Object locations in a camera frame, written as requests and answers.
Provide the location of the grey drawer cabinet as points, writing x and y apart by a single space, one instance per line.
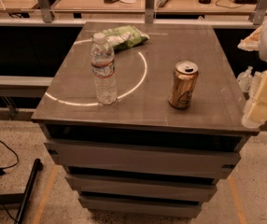
140 154

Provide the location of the left clear sanitizer bottle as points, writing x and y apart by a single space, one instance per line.
244 79

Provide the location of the clear plastic water bottle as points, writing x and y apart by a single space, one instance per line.
102 56

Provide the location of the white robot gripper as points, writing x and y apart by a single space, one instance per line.
255 113

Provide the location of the green chip bag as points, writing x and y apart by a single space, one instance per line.
121 38

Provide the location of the orange soda can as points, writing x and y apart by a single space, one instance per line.
185 75

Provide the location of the black metal stand leg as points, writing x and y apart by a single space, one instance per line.
37 167

